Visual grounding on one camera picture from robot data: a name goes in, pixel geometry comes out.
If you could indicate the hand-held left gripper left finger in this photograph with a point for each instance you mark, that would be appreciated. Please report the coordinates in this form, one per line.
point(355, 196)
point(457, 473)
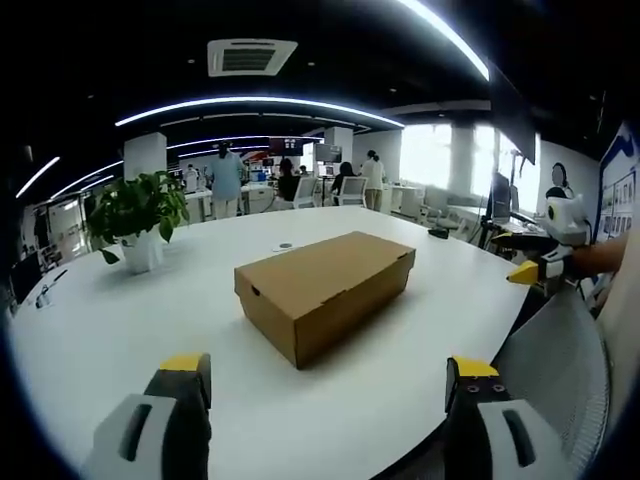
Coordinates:
point(165, 400)

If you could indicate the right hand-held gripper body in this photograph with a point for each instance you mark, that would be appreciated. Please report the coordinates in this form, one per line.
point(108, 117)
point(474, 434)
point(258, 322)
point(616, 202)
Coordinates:
point(567, 217)

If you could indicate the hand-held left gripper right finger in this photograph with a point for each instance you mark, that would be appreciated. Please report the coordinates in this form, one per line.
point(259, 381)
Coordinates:
point(480, 405)

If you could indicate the brown cardboard shoe box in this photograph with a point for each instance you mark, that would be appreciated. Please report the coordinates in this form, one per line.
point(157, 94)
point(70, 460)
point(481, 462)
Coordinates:
point(320, 287)

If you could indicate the black monitor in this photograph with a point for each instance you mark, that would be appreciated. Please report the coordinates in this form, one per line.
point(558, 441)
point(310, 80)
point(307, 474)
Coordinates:
point(501, 197)

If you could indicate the grey mesh chair back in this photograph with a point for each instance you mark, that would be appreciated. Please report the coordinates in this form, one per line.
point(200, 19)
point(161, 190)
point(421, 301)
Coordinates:
point(555, 370)

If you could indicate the small black table object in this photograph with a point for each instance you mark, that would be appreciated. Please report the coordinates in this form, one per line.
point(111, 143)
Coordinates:
point(439, 232)

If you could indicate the person's light shirt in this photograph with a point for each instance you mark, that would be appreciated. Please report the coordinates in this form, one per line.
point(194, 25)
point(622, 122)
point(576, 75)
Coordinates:
point(622, 325)

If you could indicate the black hanging screen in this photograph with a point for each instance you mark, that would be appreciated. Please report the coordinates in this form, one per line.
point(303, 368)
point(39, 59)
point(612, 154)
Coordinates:
point(515, 120)

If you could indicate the white plant pot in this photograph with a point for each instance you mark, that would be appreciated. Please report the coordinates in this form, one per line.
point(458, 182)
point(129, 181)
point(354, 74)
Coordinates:
point(144, 252)

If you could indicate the black pen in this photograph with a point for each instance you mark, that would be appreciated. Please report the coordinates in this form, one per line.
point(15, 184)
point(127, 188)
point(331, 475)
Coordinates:
point(59, 276)

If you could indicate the green potted plant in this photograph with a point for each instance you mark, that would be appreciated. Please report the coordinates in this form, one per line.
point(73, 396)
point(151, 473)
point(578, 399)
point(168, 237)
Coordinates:
point(137, 210)

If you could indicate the white office chair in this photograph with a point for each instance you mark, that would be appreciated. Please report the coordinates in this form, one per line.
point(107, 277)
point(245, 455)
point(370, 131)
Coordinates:
point(354, 191)
point(306, 192)

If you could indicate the long ceiling light strip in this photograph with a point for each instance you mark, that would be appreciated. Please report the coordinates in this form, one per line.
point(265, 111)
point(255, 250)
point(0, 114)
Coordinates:
point(450, 35)
point(250, 104)

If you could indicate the ceiling air conditioner vent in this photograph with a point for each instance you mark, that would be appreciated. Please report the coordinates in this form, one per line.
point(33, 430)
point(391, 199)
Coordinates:
point(251, 57)

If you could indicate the wall poster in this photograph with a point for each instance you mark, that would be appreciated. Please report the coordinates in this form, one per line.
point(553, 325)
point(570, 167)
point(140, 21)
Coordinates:
point(620, 200)

